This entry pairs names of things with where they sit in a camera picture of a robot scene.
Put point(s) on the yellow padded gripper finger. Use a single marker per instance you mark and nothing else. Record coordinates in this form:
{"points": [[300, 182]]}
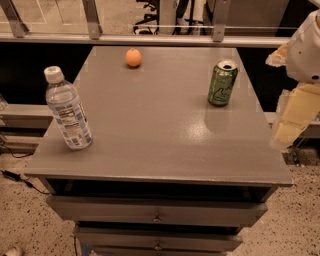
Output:
{"points": [[296, 109]]}

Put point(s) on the clear plastic water bottle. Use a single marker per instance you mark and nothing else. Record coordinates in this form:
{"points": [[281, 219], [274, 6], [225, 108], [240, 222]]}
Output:
{"points": [[65, 104]]}

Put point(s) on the grey drawer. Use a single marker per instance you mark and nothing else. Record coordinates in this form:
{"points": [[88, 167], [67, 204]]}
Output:
{"points": [[170, 212], [157, 240]]}

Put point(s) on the top grey drawer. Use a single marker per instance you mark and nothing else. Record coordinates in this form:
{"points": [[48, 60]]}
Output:
{"points": [[170, 212]]}

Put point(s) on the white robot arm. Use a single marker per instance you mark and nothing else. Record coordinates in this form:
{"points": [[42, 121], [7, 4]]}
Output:
{"points": [[300, 56]]}

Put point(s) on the green soda can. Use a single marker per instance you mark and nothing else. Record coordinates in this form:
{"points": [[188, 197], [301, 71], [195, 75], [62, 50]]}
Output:
{"points": [[222, 81]]}

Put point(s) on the orange fruit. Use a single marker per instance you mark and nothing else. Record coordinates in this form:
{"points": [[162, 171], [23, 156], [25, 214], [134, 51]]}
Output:
{"points": [[133, 57]]}

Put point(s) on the grey drawer cabinet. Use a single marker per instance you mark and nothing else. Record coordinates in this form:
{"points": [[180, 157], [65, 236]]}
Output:
{"points": [[156, 136]]}

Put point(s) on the black office chair base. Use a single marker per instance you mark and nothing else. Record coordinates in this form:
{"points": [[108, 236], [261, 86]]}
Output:
{"points": [[146, 23]]}

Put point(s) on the metal railing frame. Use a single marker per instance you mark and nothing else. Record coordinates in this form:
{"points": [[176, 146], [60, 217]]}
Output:
{"points": [[95, 22]]}

